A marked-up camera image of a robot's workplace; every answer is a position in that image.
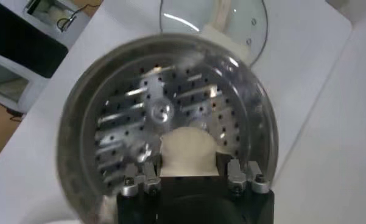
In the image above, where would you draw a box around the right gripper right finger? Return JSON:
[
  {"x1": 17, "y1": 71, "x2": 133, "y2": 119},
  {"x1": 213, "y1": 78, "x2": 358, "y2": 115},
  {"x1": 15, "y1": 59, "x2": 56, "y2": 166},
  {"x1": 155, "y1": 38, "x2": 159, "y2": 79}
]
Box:
[{"x1": 227, "y1": 158, "x2": 271, "y2": 195}]

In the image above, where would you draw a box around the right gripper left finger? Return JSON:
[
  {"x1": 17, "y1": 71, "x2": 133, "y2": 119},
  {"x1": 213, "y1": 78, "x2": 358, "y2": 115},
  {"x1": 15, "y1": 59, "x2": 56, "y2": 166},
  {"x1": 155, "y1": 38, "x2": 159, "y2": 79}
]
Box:
[{"x1": 120, "y1": 163, "x2": 162, "y2": 198}]

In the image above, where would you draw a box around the white steamed baozi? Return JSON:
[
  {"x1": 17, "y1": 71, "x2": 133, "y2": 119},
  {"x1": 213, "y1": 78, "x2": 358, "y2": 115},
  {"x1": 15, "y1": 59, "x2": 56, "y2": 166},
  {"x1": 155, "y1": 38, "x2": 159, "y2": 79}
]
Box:
[{"x1": 159, "y1": 126, "x2": 220, "y2": 177}]

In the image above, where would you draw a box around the round glass lid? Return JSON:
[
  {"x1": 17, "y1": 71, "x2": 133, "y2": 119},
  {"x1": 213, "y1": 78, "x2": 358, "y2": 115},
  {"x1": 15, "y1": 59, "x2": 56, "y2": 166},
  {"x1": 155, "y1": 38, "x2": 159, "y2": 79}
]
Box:
[{"x1": 159, "y1": 0, "x2": 269, "y2": 67}]

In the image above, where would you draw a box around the stainless steel steamer basket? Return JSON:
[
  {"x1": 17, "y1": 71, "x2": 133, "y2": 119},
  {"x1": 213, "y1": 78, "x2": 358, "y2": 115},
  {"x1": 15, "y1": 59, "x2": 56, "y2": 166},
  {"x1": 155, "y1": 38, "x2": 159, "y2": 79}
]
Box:
[{"x1": 57, "y1": 32, "x2": 280, "y2": 224}]

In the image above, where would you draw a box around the white electric cooker base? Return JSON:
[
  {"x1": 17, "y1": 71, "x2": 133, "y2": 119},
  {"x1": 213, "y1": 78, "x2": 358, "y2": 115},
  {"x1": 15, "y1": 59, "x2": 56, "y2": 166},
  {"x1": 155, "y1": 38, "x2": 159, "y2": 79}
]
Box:
[{"x1": 99, "y1": 24, "x2": 253, "y2": 224}]

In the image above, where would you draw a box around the black floor cable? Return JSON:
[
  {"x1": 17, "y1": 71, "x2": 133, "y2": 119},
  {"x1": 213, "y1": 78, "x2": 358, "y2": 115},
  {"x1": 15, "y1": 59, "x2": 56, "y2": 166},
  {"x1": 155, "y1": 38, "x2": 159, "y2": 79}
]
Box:
[{"x1": 56, "y1": 2, "x2": 102, "y2": 33}]

